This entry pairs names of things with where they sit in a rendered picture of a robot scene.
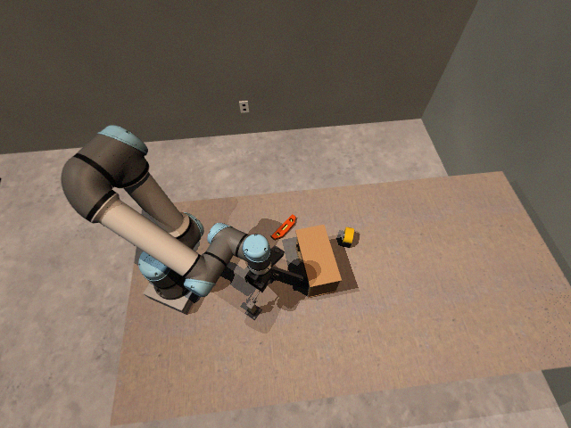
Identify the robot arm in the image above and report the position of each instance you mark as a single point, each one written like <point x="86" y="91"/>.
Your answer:
<point x="168" y="259"/>

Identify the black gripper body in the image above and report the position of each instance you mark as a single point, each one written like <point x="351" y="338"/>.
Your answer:
<point x="261" y="279"/>

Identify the brown wooden cabinet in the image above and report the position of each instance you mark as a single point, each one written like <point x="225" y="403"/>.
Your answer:
<point x="320" y="274"/>

